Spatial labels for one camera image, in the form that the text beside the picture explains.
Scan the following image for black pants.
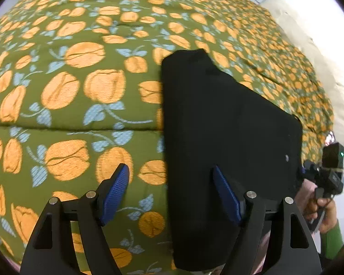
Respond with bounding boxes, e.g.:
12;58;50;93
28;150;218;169
160;49;303;271

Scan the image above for green sleeve forearm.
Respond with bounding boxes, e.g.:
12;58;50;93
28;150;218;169
320;222;344;259

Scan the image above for right hand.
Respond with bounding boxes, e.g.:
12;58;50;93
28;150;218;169
304;198;337;234

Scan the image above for green orange floral bedspread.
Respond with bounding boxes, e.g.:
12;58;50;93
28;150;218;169
0;0;334;274

